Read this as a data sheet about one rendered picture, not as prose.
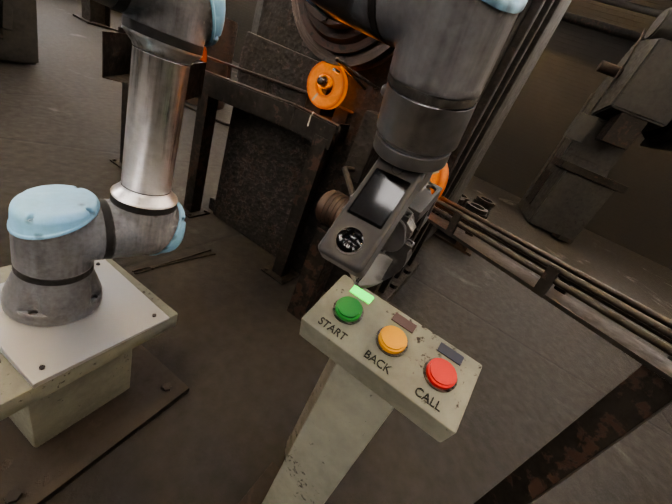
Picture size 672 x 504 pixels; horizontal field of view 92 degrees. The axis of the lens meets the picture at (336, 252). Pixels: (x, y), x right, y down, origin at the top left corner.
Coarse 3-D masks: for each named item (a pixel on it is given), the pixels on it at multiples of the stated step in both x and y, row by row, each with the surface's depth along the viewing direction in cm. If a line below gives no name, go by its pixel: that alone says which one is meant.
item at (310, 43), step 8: (296, 0) 110; (296, 8) 111; (296, 16) 112; (296, 24) 113; (304, 32) 112; (304, 40) 113; (312, 40) 111; (312, 48) 112; (320, 48) 111; (376, 48) 102; (384, 48) 101; (392, 48) 104; (320, 56) 112; (328, 56) 110; (336, 56) 109; (344, 56) 107; (352, 56) 106; (360, 56) 105; (368, 56) 104; (376, 56) 103; (384, 56) 107; (336, 64) 110; (352, 64) 107; (360, 64) 106; (368, 64) 110
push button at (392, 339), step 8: (384, 328) 46; (392, 328) 46; (384, 336) 44; (392, 336) 45; (400, 336) 45; (384, 344) 44; (392, 344) 44; (400, 344) 44; (392, 352) 44; (400, 352) 44
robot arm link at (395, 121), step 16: (384, 96) 27; (400, 96) 25; (384, 112) 27; (400, 112) 25; (416, 112) 25; (432, 112) 24; (448, 112) 24; (464, 112) 25; (384, 128) 27; (400, 128) 26; (416, 128) 25; (432, 128) 25; (448, 128) 25; (464, 128) 26; (400, 144) 27; (416, 144) 26; (432, 144) 26; (448, 144) 27
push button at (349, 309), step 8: (336, 304) 47; (344, 304) 47; (352, 304) 47; (360, 304) 48; (336, 312) 47; (344, 312) 46; (352, 312) 46; (360, 312) 47; (344, 320) 46; (352, 320) 46
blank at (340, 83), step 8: (320, 64) 114; (328, 64) 113; (312, 72) 117; (320, 72) 115; (328, 72) 114; (344, 72) 113; (312, 80) 118; (336, 80) 113; (344, 80) 112; (312, 88) 118; (320, 88) 119; (336, 88) 114; (344, 88) 113; (312, 96) 119; (320, 96) 118; (328, 96) 116; (336, 96) 115; (344, 96) 116; (320, 104) 119; (328, 104) 117; (336, 104) 117
